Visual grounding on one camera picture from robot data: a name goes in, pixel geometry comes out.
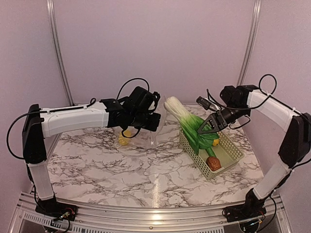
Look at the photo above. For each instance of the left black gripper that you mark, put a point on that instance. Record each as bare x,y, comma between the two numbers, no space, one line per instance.
153,125

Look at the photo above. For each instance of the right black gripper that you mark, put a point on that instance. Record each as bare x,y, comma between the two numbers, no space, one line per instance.
217,122

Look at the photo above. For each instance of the yellow lemon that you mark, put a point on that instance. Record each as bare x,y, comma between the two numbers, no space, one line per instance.
215,142
124,137

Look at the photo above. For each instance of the green white bok choy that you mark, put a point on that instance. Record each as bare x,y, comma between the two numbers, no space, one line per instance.
189,124

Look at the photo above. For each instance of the clear zip top bag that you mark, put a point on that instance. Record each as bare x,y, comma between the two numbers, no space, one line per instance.
145,138

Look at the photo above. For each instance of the brown bread bun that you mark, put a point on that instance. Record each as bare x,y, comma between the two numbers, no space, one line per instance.
213,163

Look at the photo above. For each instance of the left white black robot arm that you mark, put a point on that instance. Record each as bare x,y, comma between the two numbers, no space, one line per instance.
107,113

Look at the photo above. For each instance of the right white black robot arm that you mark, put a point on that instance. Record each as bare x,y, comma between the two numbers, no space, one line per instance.
239,101

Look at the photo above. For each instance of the green cucumber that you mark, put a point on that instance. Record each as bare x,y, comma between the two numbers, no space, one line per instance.
210,152

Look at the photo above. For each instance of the beige perforated plastic basket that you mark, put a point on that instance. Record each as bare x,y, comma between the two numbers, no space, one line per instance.
226,153

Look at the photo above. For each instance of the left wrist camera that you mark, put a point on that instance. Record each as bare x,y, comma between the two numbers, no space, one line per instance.
142,101

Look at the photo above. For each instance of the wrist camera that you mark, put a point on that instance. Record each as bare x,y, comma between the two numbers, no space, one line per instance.
206,104
142,101

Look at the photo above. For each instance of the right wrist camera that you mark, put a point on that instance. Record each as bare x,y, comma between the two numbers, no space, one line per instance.
206,104

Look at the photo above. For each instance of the right aluminium frame post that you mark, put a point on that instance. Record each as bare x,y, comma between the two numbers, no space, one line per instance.
250,41

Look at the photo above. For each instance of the aluminium frame post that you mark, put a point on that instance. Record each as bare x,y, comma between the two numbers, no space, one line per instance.
250,41
58,53

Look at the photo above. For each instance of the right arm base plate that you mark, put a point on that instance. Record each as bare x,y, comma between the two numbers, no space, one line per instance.
242,212

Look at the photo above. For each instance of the left aluminium frame post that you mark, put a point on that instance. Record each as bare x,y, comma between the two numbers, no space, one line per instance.
58,53

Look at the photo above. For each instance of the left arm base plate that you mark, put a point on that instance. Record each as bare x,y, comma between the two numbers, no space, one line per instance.
59,210

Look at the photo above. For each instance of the front aluminium rail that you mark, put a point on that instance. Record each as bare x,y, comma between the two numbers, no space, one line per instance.
95,218

